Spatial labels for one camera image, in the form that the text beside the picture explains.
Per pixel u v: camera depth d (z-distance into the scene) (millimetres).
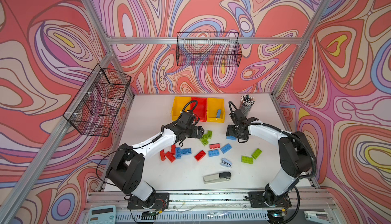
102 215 689
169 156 867
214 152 884
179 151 888
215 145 907
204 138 923
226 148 907
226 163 842
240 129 677
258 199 763
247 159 856
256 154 878
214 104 1146
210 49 957
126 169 432
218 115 1046
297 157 466
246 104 926
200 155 876
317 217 677
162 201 719
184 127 661
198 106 1146
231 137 842
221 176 767
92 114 736
